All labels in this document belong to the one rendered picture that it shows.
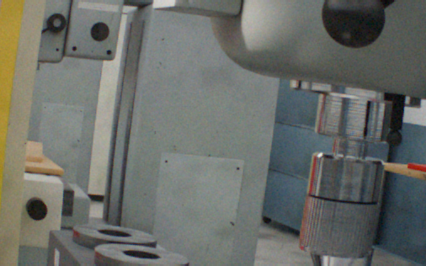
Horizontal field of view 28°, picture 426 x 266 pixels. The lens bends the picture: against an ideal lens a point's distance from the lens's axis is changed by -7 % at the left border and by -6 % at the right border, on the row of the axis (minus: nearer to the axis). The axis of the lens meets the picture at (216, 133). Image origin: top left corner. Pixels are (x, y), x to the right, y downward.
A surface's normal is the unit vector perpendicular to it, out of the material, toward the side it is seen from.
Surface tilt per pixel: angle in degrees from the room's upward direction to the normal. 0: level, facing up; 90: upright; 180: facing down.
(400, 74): 124
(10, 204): 90
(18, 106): 90
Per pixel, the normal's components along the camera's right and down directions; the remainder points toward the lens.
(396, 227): -0.93, -0.10
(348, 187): -0.04, 0.05
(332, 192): -0.50, -0.02
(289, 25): -0.50, 0.41
